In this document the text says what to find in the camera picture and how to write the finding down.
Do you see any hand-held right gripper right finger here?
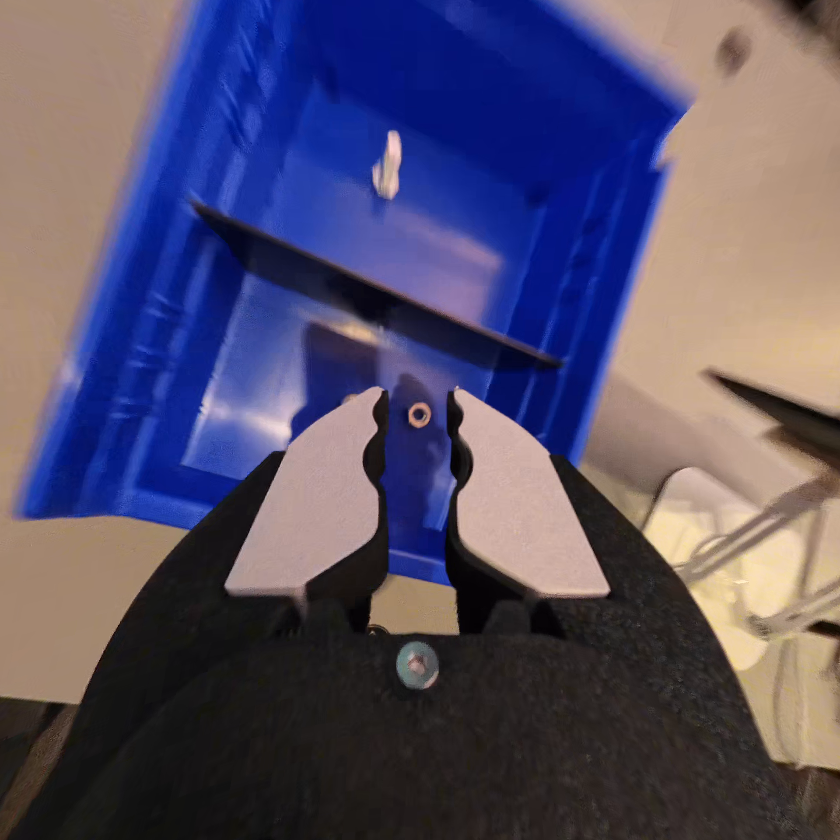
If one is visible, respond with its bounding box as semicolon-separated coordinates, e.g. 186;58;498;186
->
446;387;611;634

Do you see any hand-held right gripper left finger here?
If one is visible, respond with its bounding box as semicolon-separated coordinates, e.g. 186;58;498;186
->
224;386;391;634

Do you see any blue plastic bin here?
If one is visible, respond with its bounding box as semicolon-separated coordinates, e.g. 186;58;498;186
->
13;0;693;585

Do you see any white flat pad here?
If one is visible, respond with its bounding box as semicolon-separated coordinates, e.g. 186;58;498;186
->
646;466;840;769

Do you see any black bin divider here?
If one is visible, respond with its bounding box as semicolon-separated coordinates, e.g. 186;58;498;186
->
189;200;565;370

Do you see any silver hex bolt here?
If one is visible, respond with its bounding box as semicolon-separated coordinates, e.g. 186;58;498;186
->
371;130;403;201

